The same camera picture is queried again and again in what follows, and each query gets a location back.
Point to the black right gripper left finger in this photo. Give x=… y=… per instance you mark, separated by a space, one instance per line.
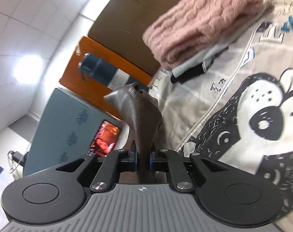
x=117 y=162

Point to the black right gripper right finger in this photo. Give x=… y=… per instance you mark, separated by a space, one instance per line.
x=171 y=163

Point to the brown leather jacket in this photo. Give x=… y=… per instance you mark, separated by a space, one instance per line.
x=140 y=112

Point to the smartphone with lit screen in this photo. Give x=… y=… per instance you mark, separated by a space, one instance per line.
x=104 y=140

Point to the blue-grey printed box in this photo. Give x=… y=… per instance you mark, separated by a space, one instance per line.
x=66 y=130

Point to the cartoon printed white cloth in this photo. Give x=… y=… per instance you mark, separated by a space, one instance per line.
x=240 y=111

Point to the black folded garment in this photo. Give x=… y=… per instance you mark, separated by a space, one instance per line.
x=193 y=72

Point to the dark teal thermos bottle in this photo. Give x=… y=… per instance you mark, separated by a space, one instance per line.
x=106 y=74

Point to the black power adapter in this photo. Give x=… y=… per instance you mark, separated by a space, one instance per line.
x=17 y=157

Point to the brown cardboard box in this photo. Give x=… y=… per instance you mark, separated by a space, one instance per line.
x=120 y=27

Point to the pink knitted sweater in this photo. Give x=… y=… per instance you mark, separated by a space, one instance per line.
x=192 y=25

